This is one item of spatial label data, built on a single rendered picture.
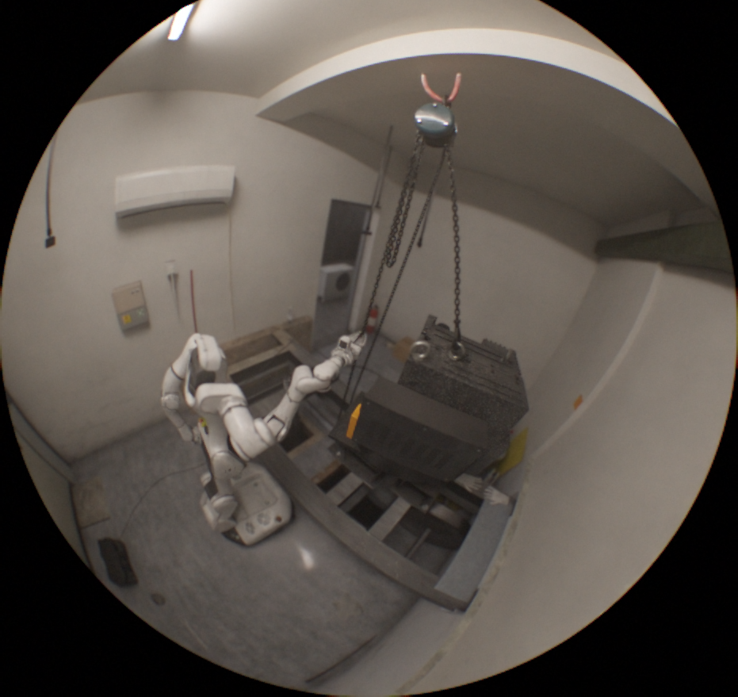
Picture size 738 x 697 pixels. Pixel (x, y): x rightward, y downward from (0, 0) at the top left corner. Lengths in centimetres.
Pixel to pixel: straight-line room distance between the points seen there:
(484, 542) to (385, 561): 65
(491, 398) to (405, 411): 30
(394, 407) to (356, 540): 90
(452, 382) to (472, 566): 125
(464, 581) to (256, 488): 151
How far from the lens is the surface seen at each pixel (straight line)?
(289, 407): 85
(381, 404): 75
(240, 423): 63
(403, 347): 333
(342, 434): 134
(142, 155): 194
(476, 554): 168
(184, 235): 193
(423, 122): 88
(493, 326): 313
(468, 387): 79
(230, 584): 218
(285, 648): 225
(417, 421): 75
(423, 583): 152
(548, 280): 300
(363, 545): 141
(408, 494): 153
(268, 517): 173
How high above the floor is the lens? 204
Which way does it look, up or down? 30 degrees down
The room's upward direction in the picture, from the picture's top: 14 degrees clockwise
